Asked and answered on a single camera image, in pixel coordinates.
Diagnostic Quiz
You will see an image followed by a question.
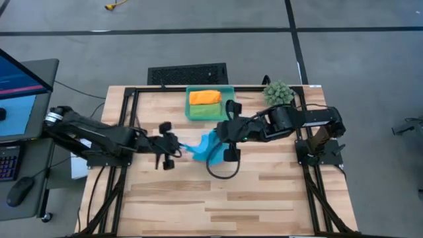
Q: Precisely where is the black computer mouse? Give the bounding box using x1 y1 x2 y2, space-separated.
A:
5 176 35 208

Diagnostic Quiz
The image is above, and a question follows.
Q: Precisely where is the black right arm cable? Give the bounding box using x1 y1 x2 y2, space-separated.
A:
206 141 241 180

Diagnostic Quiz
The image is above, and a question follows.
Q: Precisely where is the teal translucent plastic basket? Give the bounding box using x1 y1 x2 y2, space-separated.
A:
184 85 235 122

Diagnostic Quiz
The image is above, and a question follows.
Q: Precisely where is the grey desk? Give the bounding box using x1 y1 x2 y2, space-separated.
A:
0 137 56 221

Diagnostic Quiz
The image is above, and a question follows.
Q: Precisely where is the white box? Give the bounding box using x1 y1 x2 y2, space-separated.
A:
70 138 92 180

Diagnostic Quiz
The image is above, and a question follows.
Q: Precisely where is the orange microfiber towel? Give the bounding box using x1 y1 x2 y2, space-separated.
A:
188 89 222 106

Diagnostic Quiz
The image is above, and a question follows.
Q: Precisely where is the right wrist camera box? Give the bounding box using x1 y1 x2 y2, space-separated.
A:
223 147 241 163

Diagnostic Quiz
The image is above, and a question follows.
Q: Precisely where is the yellow cable plug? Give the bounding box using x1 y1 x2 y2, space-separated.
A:
104 0 128 11

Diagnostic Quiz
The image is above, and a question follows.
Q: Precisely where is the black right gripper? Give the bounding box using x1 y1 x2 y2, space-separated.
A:
217 100 264 145

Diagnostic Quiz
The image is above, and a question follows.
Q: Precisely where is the small green artificial plant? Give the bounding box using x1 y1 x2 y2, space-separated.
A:
262 80 295 106

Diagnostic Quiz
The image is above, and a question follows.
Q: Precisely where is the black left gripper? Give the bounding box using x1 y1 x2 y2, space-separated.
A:
145 121 182 171

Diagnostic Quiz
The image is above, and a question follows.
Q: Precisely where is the black monitor with dark screen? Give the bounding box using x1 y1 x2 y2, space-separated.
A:
0 48 54 100

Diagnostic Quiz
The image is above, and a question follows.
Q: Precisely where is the black floor cable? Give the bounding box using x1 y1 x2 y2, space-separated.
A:
54 80 106 100

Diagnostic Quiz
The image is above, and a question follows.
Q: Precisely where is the blue microfiber towel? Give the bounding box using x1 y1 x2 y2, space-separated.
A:
180 129 232 167

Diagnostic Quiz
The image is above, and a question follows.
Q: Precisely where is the black floor stand with cables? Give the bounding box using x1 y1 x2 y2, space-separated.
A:
391 117 423 136

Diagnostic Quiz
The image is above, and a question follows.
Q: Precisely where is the green microfiber towel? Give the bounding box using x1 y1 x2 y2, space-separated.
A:
189 102 222 118

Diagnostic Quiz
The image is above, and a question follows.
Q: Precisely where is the black keyboard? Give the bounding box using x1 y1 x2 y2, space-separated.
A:
0 145 20 182

